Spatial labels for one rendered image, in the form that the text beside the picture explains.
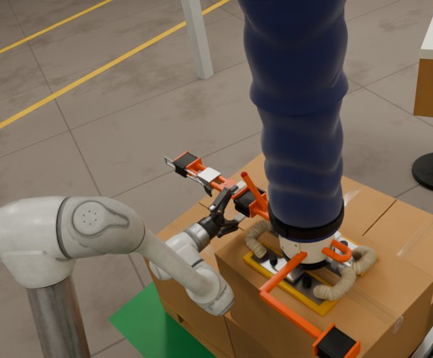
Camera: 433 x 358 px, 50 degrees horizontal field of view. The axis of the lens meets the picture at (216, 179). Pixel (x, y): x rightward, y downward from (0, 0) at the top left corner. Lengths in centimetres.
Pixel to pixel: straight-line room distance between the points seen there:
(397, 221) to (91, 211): 166
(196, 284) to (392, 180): 224
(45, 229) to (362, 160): 279
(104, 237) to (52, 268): 16
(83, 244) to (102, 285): 208
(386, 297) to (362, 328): 13
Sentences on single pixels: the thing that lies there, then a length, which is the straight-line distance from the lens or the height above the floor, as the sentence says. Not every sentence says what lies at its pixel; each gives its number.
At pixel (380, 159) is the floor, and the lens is 351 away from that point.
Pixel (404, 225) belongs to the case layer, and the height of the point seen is 54.
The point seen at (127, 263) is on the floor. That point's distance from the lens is 307.
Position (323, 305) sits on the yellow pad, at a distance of 149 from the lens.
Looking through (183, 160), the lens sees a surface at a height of 110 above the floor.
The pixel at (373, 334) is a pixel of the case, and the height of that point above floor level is 95.
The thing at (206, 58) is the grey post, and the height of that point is 20.
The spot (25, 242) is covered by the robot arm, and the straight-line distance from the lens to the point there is 101.
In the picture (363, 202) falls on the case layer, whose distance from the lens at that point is 238.
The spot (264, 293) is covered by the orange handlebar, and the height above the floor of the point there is 108.
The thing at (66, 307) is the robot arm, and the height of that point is 139.
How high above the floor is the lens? 219
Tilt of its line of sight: 39 degrees down
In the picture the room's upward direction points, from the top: 13 degrees counter-clockwise
